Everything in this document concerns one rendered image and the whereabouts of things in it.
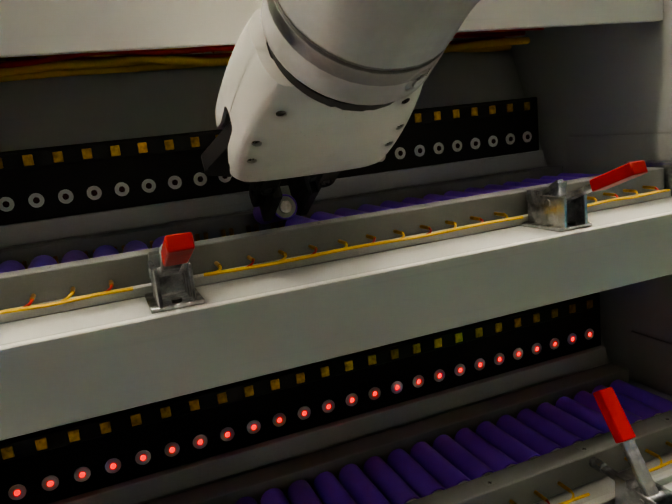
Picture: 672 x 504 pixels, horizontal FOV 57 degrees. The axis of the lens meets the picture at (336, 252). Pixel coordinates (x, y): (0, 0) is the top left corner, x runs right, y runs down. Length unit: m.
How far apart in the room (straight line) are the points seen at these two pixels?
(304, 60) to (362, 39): 0.03
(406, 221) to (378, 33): 0.21
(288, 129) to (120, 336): 0.13
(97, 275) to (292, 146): 0.14
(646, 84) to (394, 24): 0.40
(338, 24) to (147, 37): 0.18
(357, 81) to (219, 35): 0.16
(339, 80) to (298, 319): 0.14
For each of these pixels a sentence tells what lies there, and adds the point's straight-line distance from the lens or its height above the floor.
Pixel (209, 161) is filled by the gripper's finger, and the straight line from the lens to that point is 0.37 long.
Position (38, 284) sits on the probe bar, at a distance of 0.38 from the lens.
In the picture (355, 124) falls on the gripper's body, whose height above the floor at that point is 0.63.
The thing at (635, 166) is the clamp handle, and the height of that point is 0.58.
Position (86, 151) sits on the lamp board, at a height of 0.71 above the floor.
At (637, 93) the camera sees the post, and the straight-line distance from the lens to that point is 0.62.
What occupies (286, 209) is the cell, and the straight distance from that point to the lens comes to 0.44.
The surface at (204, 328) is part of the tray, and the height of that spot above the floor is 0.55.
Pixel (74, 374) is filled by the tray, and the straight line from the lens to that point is 0.34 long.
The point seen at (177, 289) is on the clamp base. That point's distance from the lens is 0.37.
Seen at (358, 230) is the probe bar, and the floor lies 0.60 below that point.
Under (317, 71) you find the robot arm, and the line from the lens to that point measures 0.27.
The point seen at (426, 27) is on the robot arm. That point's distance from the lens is 0.25.
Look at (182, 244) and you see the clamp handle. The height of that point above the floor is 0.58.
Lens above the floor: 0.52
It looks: 10 degrees up
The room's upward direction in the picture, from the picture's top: 14 degrees counter-clockwise
